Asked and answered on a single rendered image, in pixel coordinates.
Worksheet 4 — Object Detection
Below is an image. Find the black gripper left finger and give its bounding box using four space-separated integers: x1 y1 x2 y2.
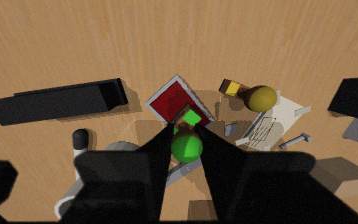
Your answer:
73 123 174 221

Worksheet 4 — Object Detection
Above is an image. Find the white inspection card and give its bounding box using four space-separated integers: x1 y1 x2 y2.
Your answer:
235 90 311 151

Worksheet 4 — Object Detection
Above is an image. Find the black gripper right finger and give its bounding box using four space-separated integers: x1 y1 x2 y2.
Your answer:
195 123 317 220

